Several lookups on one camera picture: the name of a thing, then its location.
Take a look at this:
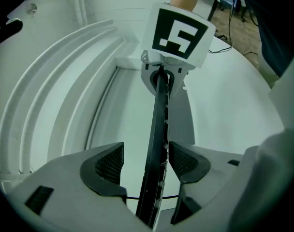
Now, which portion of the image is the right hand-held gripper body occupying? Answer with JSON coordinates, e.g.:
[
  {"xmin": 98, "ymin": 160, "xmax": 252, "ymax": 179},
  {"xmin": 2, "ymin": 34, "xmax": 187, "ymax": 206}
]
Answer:
[{"xmin": 141, "ymin": 2, "xmax": 217, "ymax": 69}]

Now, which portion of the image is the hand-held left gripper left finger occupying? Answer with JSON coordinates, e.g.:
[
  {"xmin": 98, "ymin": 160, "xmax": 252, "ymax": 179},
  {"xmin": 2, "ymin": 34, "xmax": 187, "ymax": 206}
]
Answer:
[{"xmin": 6, "ymin": 141, "xmax": 147, "ymax": 232}]

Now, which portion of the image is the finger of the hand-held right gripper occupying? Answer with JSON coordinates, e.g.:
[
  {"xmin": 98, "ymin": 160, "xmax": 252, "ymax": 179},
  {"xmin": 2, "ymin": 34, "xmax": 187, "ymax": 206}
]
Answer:
[
  {"xmin": 165, "ymin": 68, "xmax": 188, "ymax": 99},
  {"xmin": 141, "ymin": 65, "xmax": 160, "ymax": 97}
]

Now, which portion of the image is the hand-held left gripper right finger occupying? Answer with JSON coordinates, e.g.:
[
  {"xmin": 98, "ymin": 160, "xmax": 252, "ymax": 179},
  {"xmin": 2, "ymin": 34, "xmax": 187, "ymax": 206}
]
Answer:
[{"xmin": 159, "ymin": 141, "xmax": 250, "ymax": 232}]

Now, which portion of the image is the black keyboard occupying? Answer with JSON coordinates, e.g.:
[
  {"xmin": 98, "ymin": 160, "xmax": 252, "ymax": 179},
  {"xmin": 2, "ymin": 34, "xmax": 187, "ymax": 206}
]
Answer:
[{"xmin": 135, "ymin": 65, "xmax": 176, "ymax": 229}]

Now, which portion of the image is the person's black shirt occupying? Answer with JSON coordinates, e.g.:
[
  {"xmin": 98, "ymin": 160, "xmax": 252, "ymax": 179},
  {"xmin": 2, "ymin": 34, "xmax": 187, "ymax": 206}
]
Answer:
[{"xmin": 234, "ymin": 0, "xmax": 294, "ymax": 78}]

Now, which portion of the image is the white ceiling pipe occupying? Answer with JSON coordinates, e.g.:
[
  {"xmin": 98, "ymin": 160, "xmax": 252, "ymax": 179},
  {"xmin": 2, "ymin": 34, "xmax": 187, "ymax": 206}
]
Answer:
[
  {"xmin": 73, "ymin": 0, "xmax": 82, "ymax": 25},
  {"xmin": 78, "ymin": 0, "xmax": 88, "ymax": 26}
]

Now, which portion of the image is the thin gripper cable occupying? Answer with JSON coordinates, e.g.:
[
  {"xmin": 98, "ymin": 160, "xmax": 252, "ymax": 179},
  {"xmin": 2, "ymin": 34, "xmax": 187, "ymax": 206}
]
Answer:
[{"xmin": 208, "ymin": 0, "xmax": 237, "ymax": 54}]

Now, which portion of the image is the black head-mounted camera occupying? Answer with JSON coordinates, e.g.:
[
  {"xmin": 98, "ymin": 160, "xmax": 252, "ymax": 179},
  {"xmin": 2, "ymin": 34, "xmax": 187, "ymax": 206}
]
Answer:
[{"xmin": 0, "ymin": 18, "xmax": 24, "ymax": 37}]

